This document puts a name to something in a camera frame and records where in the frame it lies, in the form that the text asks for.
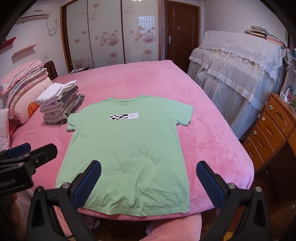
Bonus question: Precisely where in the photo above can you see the wooden drawer desk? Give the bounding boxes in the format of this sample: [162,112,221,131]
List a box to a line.
[242,93,296,223]

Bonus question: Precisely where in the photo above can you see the white air conditioner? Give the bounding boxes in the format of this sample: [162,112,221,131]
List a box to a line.
[16,4,53,24]

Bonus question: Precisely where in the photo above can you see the lace covered furniture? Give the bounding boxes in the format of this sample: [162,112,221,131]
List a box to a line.
[188,31,290,139]

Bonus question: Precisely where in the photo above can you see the dark wooden headboard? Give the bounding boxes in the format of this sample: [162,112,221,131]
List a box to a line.
[44,61,58,80]

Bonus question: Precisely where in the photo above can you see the stack of books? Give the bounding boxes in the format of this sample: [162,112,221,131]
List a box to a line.
[244,26,286,49]

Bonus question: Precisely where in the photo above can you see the items on desk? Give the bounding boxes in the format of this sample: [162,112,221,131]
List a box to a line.
[280,85,295,105]

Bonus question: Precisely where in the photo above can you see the dark brown door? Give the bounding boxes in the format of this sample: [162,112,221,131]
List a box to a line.
[165,1,200,73]

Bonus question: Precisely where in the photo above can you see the green t-shirt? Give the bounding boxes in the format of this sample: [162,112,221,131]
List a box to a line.
[56,95,194,217]

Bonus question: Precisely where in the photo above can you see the red wall shelf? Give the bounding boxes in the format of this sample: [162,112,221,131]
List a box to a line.
[0,37,16,50]

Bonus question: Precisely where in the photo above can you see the folded quilts and pillows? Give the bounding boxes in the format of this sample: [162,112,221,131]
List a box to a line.
[1,60,52,151]

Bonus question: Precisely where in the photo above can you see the stack of folded clothes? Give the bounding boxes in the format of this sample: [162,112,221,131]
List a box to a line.
[36,80,85,125]

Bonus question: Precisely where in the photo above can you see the pink wall shelf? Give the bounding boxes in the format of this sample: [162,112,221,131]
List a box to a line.
[11,43,37,59]

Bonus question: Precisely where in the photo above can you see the pink bed blanket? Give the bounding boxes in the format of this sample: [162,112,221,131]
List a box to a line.
[9,59,255,241]

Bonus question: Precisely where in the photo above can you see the floral sliding wardrobe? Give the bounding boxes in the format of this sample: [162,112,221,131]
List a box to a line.
[60,1,162,71]

